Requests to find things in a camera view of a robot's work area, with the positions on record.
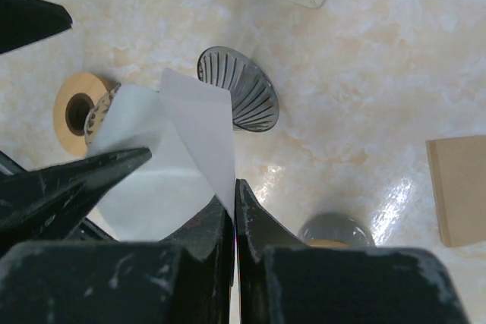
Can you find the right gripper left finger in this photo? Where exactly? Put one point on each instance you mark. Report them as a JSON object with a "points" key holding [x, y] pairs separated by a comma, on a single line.
{"points": [[185, 278]]}

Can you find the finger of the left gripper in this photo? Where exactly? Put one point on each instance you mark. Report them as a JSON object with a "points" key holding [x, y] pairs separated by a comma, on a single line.
{"points": [[50, 203], [24, 22]]}

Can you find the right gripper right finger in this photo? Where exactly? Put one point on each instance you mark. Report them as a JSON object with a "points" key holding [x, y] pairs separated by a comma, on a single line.
{"points": [[283, 280]]}

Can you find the white paper coffee filter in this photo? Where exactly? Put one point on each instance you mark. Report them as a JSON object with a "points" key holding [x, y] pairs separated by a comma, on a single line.
{"points": [[187, 125]]}

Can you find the grey glass dripper cone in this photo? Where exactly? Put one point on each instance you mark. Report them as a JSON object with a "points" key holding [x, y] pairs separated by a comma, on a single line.
{"points": [[255, 104]]}

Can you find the brown paper coffee filter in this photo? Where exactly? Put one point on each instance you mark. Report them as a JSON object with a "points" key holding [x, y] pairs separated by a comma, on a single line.
{"points": [[457, 167]]}

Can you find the grey glass carafe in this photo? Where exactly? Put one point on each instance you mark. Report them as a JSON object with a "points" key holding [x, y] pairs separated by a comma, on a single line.
{"points": [[333, 229]]}

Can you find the glass carafe with handle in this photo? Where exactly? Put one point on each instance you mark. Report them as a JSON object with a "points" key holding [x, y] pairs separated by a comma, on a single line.
{"points": [[97, 115]]}

